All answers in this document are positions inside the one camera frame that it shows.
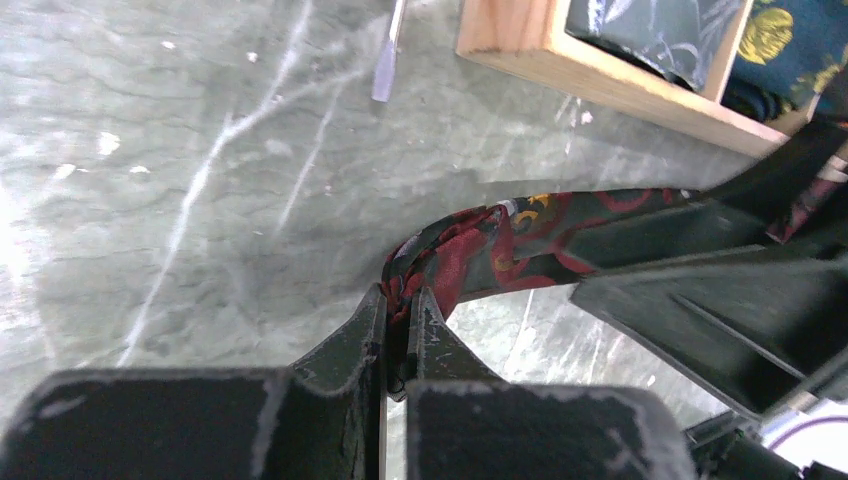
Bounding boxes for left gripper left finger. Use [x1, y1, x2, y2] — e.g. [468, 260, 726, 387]
[1, 287, 387, 479]

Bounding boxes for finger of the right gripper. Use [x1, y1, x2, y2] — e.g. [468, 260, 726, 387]
[571, 254, 847, 418]
[563, 119, 847, 269]

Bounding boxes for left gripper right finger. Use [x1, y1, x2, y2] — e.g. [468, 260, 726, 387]
[405, 288, 696, 479]

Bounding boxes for dark red floral tie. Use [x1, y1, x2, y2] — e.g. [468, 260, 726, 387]
[381, 179, 847, 400]

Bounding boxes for navy yellow rolled tie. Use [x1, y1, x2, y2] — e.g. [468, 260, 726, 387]
[721, 0, 847, 123]

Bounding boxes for blue grey rolled tie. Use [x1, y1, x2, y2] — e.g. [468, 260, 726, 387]
[564, 0, 744, 92]

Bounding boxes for wooden compartment tray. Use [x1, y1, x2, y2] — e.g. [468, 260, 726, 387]
[457, 1, 836, 156]

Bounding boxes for blue red screwdriver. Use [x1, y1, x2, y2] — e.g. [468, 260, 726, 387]
[371, 0, 407, 103]

